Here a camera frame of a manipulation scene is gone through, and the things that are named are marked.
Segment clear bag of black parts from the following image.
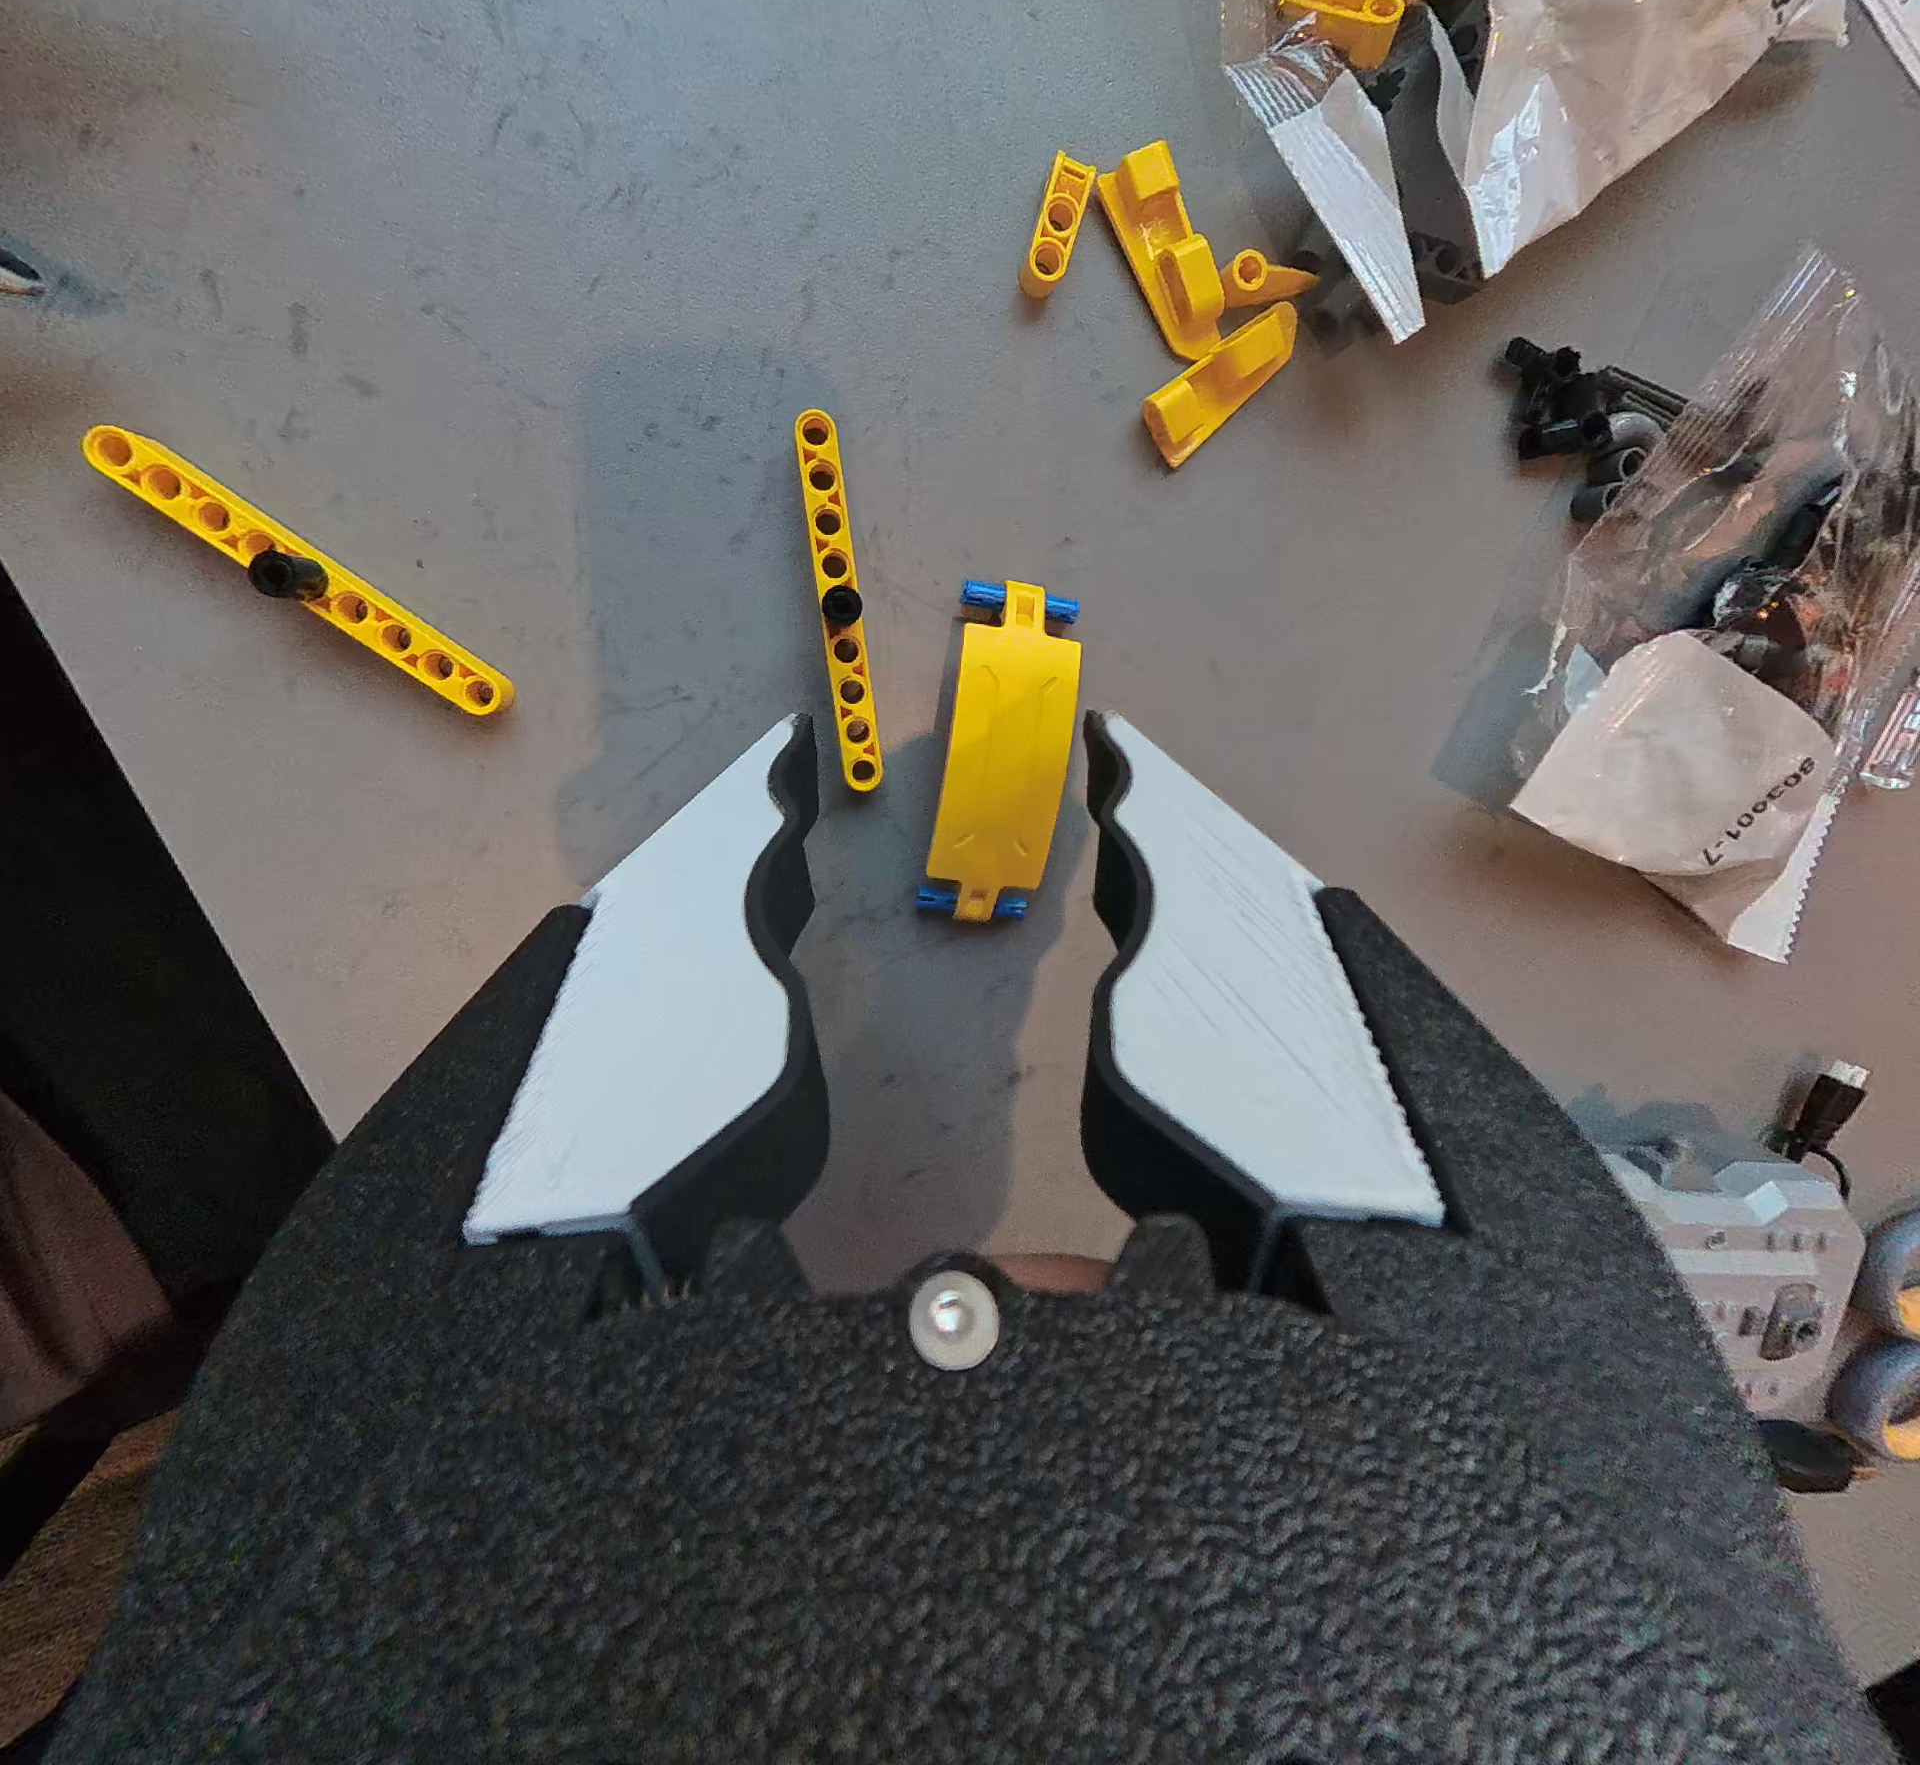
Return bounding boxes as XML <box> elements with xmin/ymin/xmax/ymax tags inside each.
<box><xmin>1433</xmin><ymin>245</ymin><xmax>1920</xmax><ymax>964</ymax></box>

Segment black plug cable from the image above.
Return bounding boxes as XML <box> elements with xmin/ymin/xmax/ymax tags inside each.
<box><xmin>1767</xmin><ymin>1064</ymin><xmax>1874</xmax><ymax>1182</ymax></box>

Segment person's brown sweater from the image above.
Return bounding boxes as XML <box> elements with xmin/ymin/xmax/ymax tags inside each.
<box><xmin>0</xmin><ymin>1087</ymin><xmax>179</xmax><ymax>1439</ymax></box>

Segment pile of black pins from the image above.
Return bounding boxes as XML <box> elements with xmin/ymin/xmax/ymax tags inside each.
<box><xmin>1495</xmin><ymin>338</ymin><xmax>1689</xmax><ymax>524</ymax></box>

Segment yellow curved panel blue pins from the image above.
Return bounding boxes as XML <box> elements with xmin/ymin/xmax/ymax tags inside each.
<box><xmin>916</xmin><ymin>578</ymin><xmax>1085</xmax><ymax>928</ymax></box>

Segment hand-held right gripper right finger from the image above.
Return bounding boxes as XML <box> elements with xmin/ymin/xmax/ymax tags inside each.
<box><xmin>1081</xmin><ymin>708</ymin><xmax>1448</xmax><ymax>1289</ymax></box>

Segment grey rubber wheel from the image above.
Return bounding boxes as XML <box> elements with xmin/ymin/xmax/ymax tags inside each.
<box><xmin>1830</xmin><ymin>1338</ymin><xmax>1920</xmax><ymax>1463</ymax></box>
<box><xmin>1857</xmin><ymin>1199</ymin><xmax>1920</xmax><ymax>1332</ymax></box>

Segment yellow holed beam black pin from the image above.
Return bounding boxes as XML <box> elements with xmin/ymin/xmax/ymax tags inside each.
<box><xmin>82</xmin><ymin>424</ymin><xmax>517</xmax><ymax>718</ymax></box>
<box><xmin>794</xmin><ymin>408</ymin><xmax>888</xmax><ymax>795</ymax></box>

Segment dark grey connector piece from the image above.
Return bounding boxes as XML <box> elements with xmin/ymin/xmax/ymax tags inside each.
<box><xmin>1295</xmin><ymin>238</ymin><xmax>1376</xmax><ymax>349</ymax></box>

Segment grey desk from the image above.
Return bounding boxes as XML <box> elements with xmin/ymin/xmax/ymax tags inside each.
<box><xmin>0</xmin><ymin>0</ymin><xmax>1920</xmax><ymax>1692</ymax></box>

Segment clear bag of yellow parts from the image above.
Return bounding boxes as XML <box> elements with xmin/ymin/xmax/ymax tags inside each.
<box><xmin>1218</xmin><ymin>0</ymin><xmax>1862</xmax><ymax>345</ymax></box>

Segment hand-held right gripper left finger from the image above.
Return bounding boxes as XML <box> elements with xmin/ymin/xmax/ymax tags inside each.
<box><xmin>462</xmin><ymin>711</ymin><xmax>833</xmax><ymax>1278</ymax></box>

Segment short yellow three-hole beam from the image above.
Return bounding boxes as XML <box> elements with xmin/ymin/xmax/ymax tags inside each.
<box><xmin>1019</xmin><ymin>149</ymin><xmax>1100</xmax><ymax>300</ymax></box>

